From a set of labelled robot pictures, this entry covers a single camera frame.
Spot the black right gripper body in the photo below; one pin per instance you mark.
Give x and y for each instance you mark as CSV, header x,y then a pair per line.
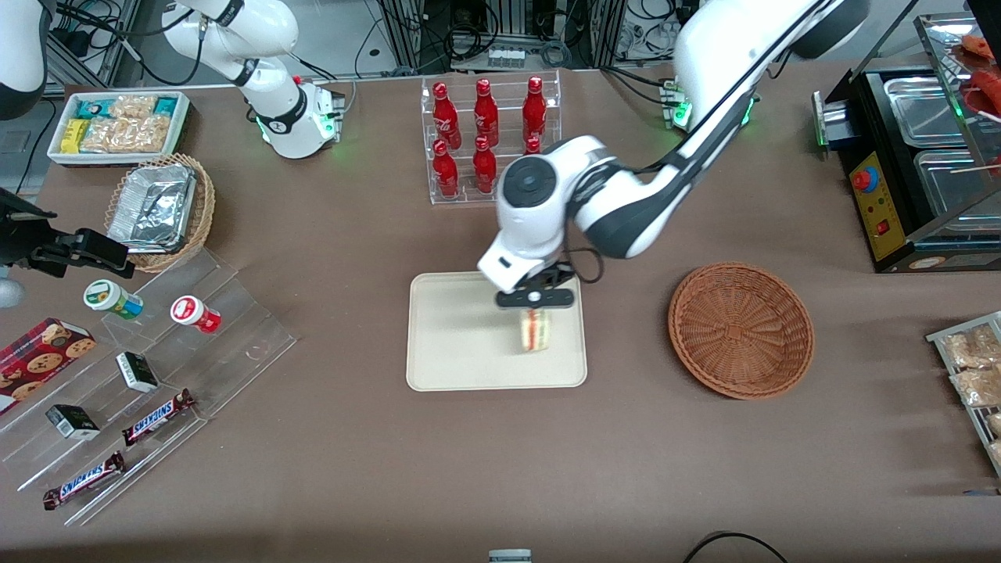
x,y
22,239

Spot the triangular sandwich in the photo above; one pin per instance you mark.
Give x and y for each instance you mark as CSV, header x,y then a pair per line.
x,y
535,332

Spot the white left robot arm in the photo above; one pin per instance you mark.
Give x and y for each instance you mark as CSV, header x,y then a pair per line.
x,y
626,203

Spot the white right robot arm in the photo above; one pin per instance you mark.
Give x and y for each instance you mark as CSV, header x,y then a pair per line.
x,y
289,117

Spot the cream rectangular plastic tray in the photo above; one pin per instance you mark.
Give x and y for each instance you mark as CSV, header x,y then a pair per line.
x,y
461,344

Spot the oval wicker basket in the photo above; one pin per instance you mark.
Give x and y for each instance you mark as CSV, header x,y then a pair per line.
x,y
203,211

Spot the round brown wicker basket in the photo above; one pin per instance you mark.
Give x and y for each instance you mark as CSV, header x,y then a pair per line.
x,y
740,332

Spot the green lid snack cup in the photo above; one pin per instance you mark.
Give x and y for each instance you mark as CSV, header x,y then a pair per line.
x,y
105,295

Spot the stacked aluminium foil trays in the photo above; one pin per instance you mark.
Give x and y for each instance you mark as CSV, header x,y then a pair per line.
x,y
152,207

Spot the red lid snack cup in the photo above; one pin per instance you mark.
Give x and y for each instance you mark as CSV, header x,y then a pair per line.
x,y
189,311

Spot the yellow snack packet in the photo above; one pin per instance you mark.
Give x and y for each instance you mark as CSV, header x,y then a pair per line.
x,y
74,136

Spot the small dark green box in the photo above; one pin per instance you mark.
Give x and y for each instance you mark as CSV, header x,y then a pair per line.
x,y
137,372
72,422

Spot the large clear rice cracker bag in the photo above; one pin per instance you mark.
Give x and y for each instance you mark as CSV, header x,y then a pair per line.
x,y
125,134

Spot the clear acrylic bottle rack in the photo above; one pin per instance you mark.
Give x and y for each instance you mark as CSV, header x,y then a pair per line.
x,y
465,195

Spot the red chocolate chip cookie box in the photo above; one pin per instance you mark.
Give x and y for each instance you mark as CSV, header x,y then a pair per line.
x,y
39,363

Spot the clear acrylic stepped display stand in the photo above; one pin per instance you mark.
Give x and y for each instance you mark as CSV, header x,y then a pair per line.
x,y
235,313

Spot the red cola bottle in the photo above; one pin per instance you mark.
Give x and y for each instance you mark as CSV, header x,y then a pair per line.
x,y
446,117
534,111
484,168
486,113
532,145
445,172

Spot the teal snack packet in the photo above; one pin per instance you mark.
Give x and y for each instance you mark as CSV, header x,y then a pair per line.
x,y
166,105
94,108

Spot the white rectangular snack bin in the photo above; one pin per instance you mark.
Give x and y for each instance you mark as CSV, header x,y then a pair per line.
x,y
181,129

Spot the small clear rice cracker bag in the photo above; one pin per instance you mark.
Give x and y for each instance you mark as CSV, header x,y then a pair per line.
x,y
133,106

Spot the Snickers chocolate bar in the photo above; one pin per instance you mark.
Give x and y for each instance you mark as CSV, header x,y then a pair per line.
x,y
82,481
156,417

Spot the small grey box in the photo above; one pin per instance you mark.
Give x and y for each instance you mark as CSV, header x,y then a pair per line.
x,y
510,556

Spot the white power strip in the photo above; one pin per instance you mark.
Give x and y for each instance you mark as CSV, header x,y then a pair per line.
x,y
506,57

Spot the grey metal side box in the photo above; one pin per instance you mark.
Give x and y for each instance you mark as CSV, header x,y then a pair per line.
x,y
833,125

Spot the red emergency stop button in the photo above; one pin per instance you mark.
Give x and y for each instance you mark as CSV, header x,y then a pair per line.
x,y
865,179

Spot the black food warmer machine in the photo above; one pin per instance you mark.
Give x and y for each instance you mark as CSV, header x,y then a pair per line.
x,y
880,211

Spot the steel food pan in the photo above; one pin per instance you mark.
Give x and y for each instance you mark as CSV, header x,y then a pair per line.
x,y
923,109
950,191

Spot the clear bag of crackers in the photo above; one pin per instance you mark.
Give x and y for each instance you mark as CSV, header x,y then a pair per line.
x,y
977,387
996,452
995,424
970,348

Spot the thin wooden skewer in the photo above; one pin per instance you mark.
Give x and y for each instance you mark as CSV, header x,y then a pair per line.
x,y
977,167

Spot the red orange sausage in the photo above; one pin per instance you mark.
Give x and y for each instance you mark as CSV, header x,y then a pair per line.
x,y
987,86
976,44

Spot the aluminium frame post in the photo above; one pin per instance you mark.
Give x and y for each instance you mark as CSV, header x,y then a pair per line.
x,y
606,31
403,31

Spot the red rocker switch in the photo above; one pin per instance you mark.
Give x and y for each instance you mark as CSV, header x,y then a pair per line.
x,y
884,228

